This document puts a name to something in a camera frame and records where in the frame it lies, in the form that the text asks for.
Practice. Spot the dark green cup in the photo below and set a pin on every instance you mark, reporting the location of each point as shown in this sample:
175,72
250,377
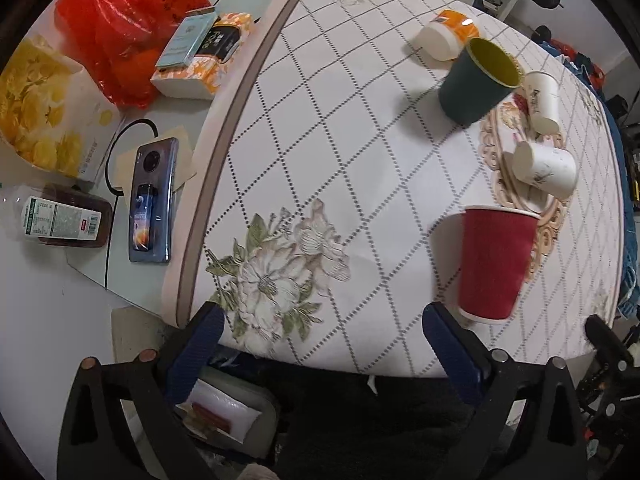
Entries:
472,82

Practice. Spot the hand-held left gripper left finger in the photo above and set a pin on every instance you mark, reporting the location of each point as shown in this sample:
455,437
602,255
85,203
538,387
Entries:
196,347

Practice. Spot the light blue small box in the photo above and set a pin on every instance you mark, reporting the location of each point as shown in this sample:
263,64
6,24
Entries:
184,42

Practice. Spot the floral quilted tablecloth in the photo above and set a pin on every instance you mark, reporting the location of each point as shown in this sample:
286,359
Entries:
380,160

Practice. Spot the black small box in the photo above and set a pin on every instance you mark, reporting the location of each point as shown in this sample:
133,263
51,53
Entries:
220,40

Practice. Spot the blue smartphone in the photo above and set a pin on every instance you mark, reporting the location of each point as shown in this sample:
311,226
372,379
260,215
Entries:
150,205

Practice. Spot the clear packet with label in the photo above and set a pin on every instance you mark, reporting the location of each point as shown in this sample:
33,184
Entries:
55,217

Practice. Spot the orange floral tissue box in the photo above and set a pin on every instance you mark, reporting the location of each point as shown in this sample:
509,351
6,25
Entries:
200,67

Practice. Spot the yellow snack bag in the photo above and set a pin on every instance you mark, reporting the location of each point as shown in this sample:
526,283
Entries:
45,110

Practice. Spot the orange and white cup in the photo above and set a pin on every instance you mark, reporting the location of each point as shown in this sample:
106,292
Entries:
447,32

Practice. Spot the red paper cup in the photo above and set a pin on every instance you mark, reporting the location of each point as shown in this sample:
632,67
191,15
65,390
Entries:
492,265

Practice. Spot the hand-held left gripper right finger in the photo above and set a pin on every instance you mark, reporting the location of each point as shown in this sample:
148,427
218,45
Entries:
452,347

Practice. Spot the red plastic bag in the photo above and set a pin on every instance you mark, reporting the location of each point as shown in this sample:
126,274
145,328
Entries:
120,25

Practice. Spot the white paper cup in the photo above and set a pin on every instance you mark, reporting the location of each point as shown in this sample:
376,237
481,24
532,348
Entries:
545,162
542,102

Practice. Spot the grey bin with packets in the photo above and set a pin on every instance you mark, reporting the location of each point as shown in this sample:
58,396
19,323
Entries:
227,412

